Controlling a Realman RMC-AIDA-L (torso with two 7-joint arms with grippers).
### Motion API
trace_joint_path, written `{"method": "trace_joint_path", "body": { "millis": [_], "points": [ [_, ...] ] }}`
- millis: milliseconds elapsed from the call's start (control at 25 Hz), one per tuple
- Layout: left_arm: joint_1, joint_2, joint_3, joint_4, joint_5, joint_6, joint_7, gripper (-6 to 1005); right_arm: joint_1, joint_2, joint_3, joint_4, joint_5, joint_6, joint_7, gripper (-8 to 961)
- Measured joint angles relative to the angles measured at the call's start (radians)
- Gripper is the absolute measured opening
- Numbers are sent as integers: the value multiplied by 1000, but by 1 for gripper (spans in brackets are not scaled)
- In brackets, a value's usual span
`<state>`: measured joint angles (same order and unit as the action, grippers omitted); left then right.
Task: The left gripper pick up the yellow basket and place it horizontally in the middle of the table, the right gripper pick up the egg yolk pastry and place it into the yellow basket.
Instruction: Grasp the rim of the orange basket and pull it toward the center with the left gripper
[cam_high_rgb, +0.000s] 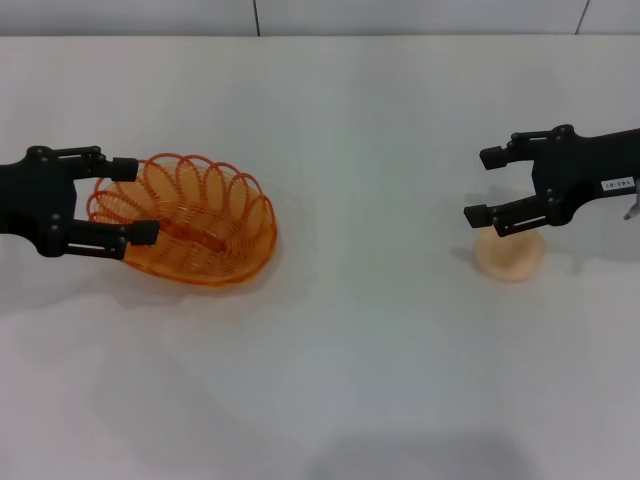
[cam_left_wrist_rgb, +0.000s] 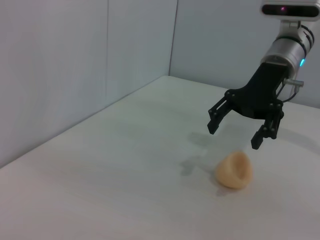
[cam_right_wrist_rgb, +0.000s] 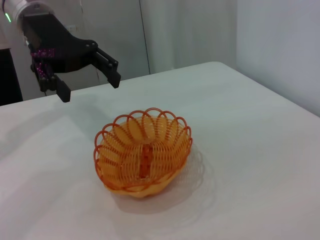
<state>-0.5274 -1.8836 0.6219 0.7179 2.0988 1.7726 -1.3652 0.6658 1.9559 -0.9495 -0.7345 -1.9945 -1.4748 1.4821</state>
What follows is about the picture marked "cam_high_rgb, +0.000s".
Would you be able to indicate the round tan bread bun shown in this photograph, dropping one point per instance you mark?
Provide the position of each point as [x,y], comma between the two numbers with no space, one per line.
[510,260]

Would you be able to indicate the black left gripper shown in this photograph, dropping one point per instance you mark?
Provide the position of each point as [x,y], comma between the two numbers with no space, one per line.
[35,200]

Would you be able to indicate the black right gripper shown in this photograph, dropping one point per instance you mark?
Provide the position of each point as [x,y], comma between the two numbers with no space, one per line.
[585,170]

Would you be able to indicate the orange plastic woven basket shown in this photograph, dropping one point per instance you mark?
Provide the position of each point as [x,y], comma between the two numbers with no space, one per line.
[215,240]

